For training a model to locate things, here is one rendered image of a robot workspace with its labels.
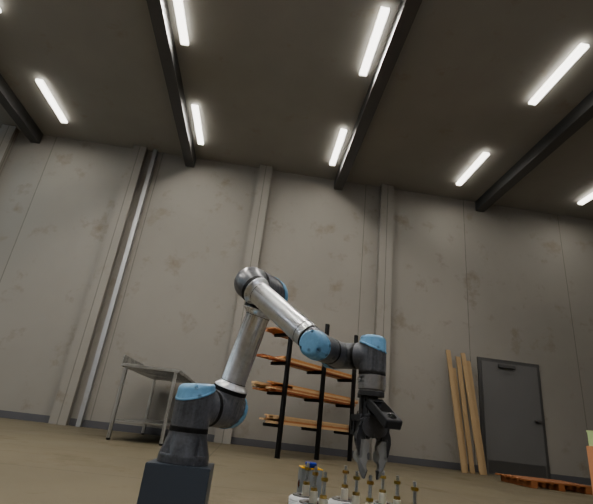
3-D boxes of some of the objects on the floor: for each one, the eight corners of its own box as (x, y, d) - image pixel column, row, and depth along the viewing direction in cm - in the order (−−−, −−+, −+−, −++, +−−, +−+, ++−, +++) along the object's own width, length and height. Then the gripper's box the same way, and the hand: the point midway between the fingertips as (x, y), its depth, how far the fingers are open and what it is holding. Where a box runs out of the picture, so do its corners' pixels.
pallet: (563, 487, 661) (562, 480, 665) (601, 496, 589) (599, 487, 593) (493, 479, 656) (493, 472, 659) (523, 487, 584) (523, 478, 587)
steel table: (185, 439, 752) (197, 376, 793) (164, 446, 555) (181, 361, 596) (139, 434, 747) (154, 370, 788) (102, 439, 550) (124, 354, 591)
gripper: (380, 394, 123) (378, 477, 115) (345, 389, 120) (340, 473, 112) (395, 393, 115) (394, 482, 107) (358, 388, 113) (353, 478, 105)
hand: (371, 473), depth 108 cm, fingers open, 3 cm apart
